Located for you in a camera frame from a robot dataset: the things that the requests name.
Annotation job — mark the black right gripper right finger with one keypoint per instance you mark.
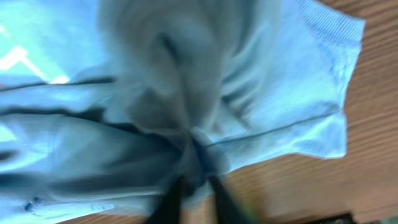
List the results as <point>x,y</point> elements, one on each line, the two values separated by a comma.
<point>227,211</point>

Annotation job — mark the light blue t-shirt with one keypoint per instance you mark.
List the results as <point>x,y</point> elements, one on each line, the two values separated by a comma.
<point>105,103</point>

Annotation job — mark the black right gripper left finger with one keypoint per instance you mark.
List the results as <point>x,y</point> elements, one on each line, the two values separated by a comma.
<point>169,208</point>

